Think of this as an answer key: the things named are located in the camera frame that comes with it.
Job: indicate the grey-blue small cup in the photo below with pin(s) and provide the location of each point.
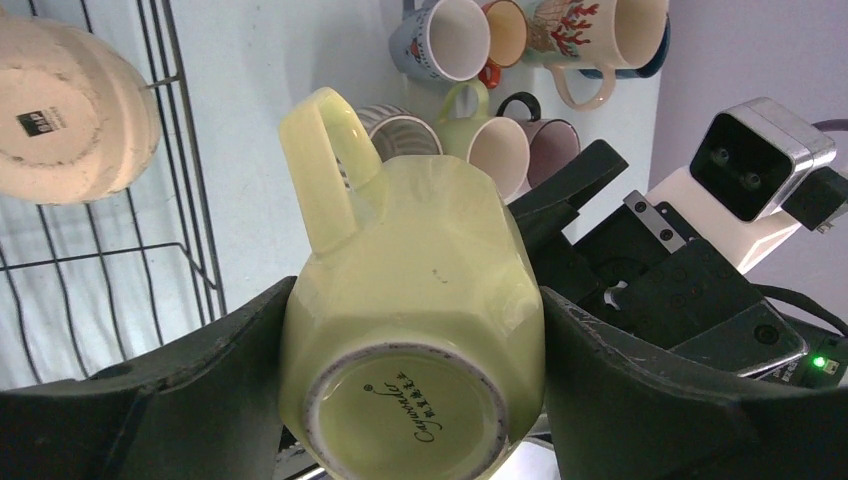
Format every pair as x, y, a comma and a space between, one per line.
441, 41

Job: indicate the peach teapot-shaped cup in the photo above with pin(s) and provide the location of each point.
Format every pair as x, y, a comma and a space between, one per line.
78, 121

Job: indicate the small orange cup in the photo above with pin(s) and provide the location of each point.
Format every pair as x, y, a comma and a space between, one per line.
508, 39

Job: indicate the seashell coral print mug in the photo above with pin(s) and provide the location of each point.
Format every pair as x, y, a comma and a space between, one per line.
558, 49

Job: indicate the yellow-green cup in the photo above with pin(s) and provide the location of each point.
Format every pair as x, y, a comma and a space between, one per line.
413, 339

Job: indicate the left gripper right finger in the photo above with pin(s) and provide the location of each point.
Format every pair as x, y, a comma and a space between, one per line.
622, 408

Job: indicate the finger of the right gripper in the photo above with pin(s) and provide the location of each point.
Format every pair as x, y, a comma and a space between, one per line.
542, 213

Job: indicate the black wire dish rack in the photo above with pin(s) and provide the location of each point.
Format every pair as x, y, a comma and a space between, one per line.
86, 286

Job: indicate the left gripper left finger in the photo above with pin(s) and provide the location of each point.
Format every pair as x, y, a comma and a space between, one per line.
201, 407

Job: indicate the dark blue mug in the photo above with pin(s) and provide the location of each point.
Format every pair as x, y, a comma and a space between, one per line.
656, 56

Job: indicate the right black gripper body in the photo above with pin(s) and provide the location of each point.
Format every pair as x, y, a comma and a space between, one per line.
672, 289

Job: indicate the white ribbed mug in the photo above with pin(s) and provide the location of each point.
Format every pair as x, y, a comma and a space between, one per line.
402, 139

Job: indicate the light green cup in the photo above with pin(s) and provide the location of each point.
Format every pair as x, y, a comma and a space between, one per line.
495, 145

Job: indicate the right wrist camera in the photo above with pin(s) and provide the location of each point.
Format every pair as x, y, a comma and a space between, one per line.
760, 174

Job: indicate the mauve cup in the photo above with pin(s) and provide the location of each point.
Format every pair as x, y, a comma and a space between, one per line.
553, 142

